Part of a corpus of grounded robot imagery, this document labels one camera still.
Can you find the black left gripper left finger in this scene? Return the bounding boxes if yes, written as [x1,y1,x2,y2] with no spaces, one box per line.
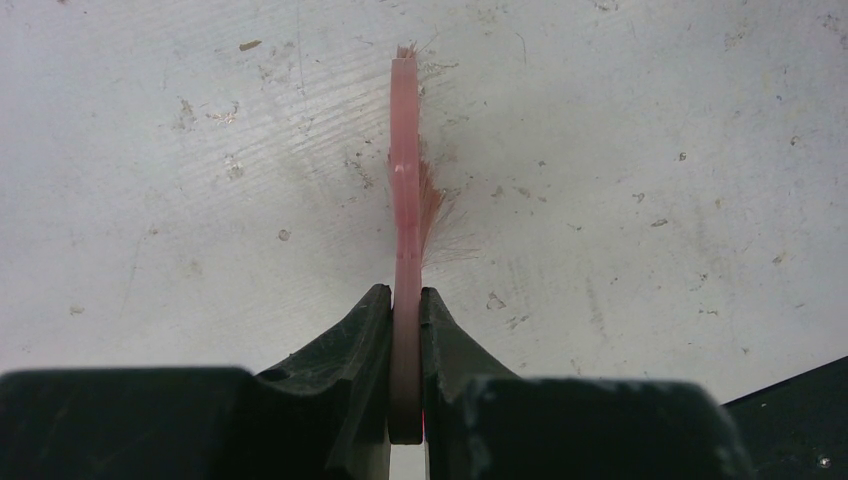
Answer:
[1,284,391,479]

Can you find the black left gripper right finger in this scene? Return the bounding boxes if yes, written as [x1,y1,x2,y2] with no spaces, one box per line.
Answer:
[420,288,755,479]

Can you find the pink hand brush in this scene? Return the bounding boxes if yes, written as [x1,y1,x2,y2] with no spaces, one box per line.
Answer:
[386,42,445,445]

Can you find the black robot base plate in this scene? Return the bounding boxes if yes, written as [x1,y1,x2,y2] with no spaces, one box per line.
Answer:
[725,357,847,479]

